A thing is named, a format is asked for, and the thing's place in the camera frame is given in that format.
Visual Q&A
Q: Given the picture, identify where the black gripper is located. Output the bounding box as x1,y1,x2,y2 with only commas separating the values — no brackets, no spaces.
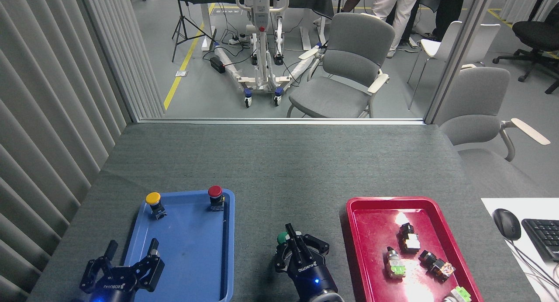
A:
79,238,166,302
274,223,340,302

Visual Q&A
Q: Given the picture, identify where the yellow push button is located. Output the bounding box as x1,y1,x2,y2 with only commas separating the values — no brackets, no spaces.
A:
145,191,168,220

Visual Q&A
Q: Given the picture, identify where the red push button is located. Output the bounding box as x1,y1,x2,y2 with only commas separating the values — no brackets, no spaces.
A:
207,185,226,212

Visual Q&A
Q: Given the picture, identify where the red plastic tray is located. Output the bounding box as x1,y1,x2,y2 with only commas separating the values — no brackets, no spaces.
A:
346,196,484,302

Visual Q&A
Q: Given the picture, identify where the blue plastic tray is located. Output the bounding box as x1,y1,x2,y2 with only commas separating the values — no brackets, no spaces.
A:
114,188,235,302

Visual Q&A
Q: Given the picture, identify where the white desk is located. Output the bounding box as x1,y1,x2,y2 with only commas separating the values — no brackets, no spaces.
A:
481,198,559,302

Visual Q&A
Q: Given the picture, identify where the grey armchair with pale armrests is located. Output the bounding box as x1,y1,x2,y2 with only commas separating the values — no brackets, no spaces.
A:
439,66,552,198
286,12,396,118

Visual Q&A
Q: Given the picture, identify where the white stand on wheels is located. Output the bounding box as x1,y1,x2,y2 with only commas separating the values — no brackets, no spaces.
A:
213,0,326,108

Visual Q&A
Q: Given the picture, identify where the black computer mouse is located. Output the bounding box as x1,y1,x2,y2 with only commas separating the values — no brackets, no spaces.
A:
493,208,522,241

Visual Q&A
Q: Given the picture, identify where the black keyboard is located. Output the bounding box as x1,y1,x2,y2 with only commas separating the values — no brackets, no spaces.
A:
521,218,559,262

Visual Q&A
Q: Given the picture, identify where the black tripod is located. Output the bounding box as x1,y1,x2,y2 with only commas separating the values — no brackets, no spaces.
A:
171,0,214,63

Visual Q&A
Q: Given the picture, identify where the white plastic chair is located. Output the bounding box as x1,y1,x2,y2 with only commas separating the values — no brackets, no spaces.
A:
407,21,501,110

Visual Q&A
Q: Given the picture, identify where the silver switch with green base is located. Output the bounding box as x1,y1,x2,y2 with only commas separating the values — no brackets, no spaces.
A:
384,246,407,280

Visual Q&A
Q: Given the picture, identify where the black and white switch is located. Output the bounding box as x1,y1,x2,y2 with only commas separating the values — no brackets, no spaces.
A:
398,223,420,253

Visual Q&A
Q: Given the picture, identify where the silver rail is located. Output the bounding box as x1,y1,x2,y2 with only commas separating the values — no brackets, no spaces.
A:
138,117,425,126

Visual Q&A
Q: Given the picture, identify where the black switch with orange base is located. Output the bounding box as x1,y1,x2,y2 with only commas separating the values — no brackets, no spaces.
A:
418,250,456,282

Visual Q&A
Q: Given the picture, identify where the white and green switch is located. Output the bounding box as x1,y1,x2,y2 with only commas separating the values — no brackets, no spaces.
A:
442,286,472,302

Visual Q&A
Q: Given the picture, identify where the silver post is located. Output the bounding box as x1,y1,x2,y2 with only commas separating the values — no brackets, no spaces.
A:
424,0,496,125
76,0,166,123

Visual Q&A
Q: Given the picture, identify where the black mouse cable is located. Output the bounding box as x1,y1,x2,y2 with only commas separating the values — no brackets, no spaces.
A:
508,238,559,290

